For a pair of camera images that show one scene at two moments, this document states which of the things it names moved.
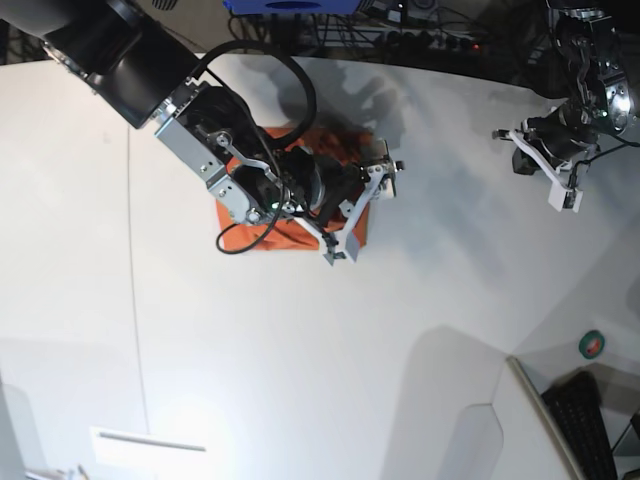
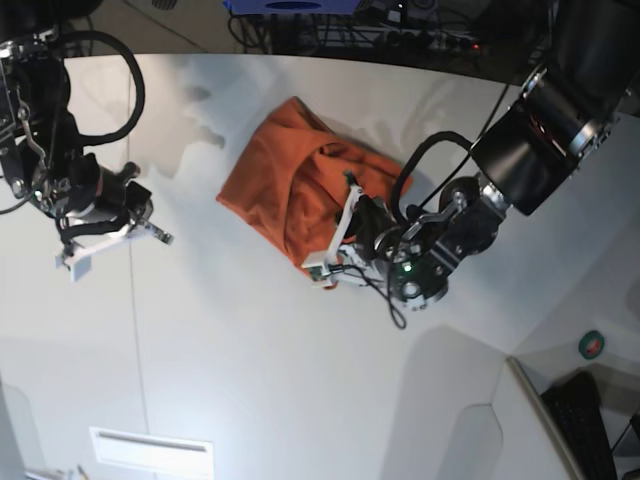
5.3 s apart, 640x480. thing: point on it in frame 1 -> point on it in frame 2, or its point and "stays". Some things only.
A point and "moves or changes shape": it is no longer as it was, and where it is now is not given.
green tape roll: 591,343 stays
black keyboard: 576,401 stays
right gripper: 555,133 -> 375,228
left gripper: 326,183 -> 99,193
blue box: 292,7 stays
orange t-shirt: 288,234 moves or changes shape
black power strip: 433,41 stays
